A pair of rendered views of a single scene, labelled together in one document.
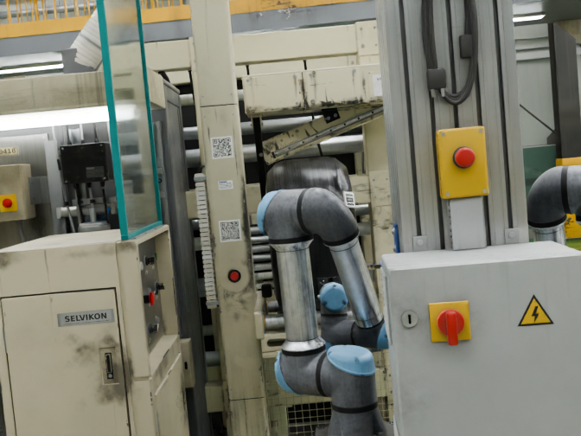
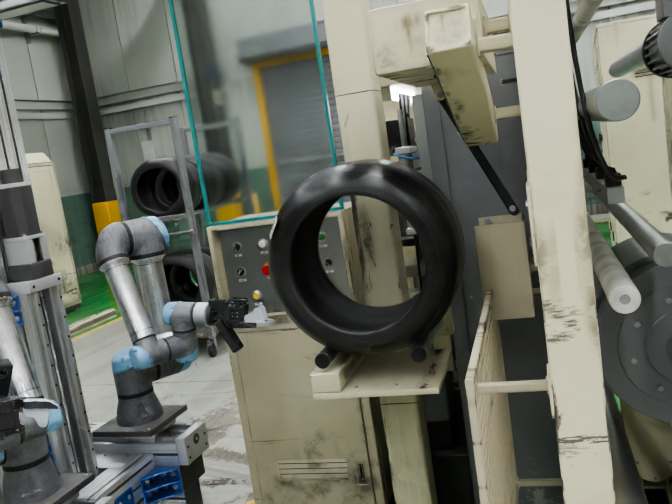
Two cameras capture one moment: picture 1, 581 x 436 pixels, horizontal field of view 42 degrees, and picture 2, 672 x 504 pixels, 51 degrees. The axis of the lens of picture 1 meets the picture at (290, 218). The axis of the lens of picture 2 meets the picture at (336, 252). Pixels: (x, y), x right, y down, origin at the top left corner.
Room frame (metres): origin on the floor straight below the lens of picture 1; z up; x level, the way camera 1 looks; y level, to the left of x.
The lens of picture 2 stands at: (3.21, -2.09, 1.49)
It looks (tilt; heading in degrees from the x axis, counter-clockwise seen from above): 8 degrees down; 106
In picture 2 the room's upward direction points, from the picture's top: 9 degrees counter-clockwise
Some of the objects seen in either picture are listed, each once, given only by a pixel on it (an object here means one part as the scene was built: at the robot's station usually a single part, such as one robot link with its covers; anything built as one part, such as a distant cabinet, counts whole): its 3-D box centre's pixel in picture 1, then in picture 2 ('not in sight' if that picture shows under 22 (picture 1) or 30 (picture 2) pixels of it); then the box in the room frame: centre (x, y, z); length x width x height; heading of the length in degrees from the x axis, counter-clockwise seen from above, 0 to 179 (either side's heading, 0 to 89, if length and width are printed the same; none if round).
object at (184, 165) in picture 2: not in sight; (197, 232); (0.34, 3.54, 0.96); 1.36 x 0.71 x 1.92; 86
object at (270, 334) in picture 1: (313, 336); (340, 363); (2.57, -0.04, 0.83); 0.36 x 0.09 x 0.06; 90
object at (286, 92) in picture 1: (322, 91); (439, 47); (3.01, -0.17, 1.71); 0.61 x 0.25 x 0.15; 90
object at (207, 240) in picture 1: (207, 240); not in sight; (2.66, 0.30, 1.19); 0.05 x 0.04 x 0.48; 0
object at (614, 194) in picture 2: not in sight; (583, 176); (3.35, 0.15, 1.30); 0.83 x 0.13 x 0.08; 90
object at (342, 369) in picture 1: (349, 374); (133, 368); (1.89, -0.11, 0.88); 0.13 x 0.12 x 0.14; 56
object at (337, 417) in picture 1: (355, 419); (137, 403); (1.88, -0.12, 0.77); 0.15 x 0.15 x 0.10
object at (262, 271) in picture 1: (251, 261); (505, 265); (3.09, 0.18, 1.05); 0.20 x 0.15 x 0.30; 90
